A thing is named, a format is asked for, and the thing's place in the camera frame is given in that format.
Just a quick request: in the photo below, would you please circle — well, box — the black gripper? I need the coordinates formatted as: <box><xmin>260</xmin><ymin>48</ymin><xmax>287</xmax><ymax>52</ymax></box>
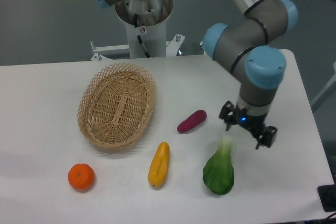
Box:
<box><xmin>219</xmin><ymin>101</ymin><xmax>278</xmax><ymax>150</ymax></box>

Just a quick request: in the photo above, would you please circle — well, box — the green bok choy vegetable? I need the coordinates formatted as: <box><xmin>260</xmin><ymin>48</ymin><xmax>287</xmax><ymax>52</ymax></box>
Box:
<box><xmin>202</xmin><ymin>136</ymin><xmax>234</xmax><ymax>195</ymax></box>

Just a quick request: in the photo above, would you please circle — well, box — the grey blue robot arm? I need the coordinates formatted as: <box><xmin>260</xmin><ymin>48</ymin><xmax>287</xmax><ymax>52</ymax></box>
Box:
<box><xmin>96</xmin><ymin>0</ymin><xmax>298</xmax><ymax>147</ymax></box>

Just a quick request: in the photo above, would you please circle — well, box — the purple sweet potato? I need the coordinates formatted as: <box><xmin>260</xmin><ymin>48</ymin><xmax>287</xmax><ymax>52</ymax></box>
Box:
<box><xmin>177</xmin><ymin>110</ymin><xmax>207</xmax><ymax>133</ymax></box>

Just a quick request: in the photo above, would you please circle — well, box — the yellow papaya toy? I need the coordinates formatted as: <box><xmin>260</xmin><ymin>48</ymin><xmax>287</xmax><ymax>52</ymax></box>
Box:
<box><xmin>148</xmin><ymin>142</ymin><xmax>170</xmax><ymax>188</ymax></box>

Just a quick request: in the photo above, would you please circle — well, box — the white table leg right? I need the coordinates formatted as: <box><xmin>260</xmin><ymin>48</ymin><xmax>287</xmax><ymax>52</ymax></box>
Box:
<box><xmin>310</xmin><ymin>62</ymin><xmax>335</xmax><ymax>113</ymax></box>

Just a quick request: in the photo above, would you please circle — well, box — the black device at table edge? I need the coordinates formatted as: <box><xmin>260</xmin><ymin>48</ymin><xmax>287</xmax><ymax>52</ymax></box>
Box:
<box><xmin>317</xmin><ymin>184</ymin><xmax>335</xmax><ymax>212</ymax></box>

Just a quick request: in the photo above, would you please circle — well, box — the woven wicker basket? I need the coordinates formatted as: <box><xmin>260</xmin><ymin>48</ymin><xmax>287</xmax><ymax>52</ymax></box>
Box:
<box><xmin>77</xmin><ymin>63</ymin><xmax>156</xmax><ymax>150</ymax></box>

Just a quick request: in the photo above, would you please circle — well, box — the orange tangerine toy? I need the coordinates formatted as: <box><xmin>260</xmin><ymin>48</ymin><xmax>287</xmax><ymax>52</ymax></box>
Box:
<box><xmin>68</xmin><ymin>163</ymin><xmax>95</xmax><ymax>191</ymax></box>

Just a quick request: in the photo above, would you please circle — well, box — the white metal base frame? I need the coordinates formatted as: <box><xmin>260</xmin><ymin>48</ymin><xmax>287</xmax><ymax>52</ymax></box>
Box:
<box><xmin>89</xmin><ymin>33</ymin><xmax>205</xmax><ymax>61</ymax></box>

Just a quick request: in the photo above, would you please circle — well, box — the black cable on pedestal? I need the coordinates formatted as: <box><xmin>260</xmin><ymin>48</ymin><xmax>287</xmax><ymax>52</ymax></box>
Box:
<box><xmin>133</xmin><ymin>13</ymin><xmax>152</xmax><ymax>58</ymax></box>

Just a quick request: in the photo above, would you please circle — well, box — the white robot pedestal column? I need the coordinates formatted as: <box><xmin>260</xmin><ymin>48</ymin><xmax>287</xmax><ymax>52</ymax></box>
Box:
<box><xmin>115</xmin><ymin>0</ymin><xmax>173</xmax><ymax>58</ymax></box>

